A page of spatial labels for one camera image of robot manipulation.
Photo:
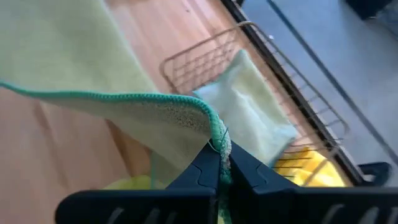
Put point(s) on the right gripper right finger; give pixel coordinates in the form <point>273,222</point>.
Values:
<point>295,207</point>

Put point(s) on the black aluminium table frame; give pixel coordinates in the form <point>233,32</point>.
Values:
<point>284,77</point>

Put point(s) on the pale green microfiber towel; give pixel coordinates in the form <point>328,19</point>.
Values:
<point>248,109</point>

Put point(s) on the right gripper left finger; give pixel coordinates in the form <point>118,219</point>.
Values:
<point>140,207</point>

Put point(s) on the mint green microfiber towel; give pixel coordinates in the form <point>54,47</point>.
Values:
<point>62,46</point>

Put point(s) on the yellow microfiber towel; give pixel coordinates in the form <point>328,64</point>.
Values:
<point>311,174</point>

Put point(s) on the lime green microfiber towel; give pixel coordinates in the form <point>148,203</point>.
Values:
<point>136,183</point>

